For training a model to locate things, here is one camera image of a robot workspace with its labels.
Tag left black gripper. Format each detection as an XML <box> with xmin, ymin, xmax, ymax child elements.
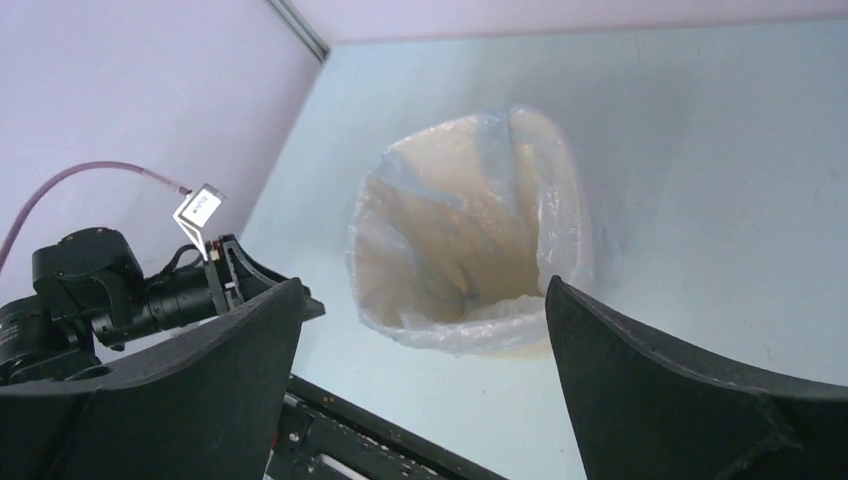
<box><xmin>32</xmin><ymin>227</ymin><xmax>290</xmax><ymax>349</ymax></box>

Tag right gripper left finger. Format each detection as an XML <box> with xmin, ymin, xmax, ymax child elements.
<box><xmin>1</xmin><ymin>279</ymin><xmax>306</xmax><ymax>479</ymax></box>

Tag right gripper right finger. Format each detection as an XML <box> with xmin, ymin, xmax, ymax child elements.
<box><xmin>545</xmin><ymin>277</ymin><xmax>847</xmax><ymax>479</ymax></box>

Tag blue plastic trash bag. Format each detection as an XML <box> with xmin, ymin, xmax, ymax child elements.
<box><xmin>344</xmin><ymin>104</ymin><xmax>624</xmax><ymax>359</ymax></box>

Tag beige trash bin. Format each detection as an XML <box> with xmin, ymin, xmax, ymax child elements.
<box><xmin>351</xmin><ymin>109</ymin><xmax>584</xmax><ymax>362</ymax></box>

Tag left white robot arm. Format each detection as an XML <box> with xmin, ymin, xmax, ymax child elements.
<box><xmin>1</xmin><ymin>227</ymin><xmax>286</xmax><ymax>385</ymax></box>

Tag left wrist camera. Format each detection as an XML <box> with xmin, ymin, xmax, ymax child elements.
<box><xmin>172</xmin><ymin>184</ymin><xmax>226</xmax><ymax>262</ymax></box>

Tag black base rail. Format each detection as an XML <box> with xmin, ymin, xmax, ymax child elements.
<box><xmin>264</xmin><ymin>375</ymin><xmax>501</xmax><ymax>480</ymax></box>

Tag left metal frame post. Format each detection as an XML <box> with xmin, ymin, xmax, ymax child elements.
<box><xmin>266</xmin><ymin>0</ymin><xmax>330</xmax><ymax>64</ymax></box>

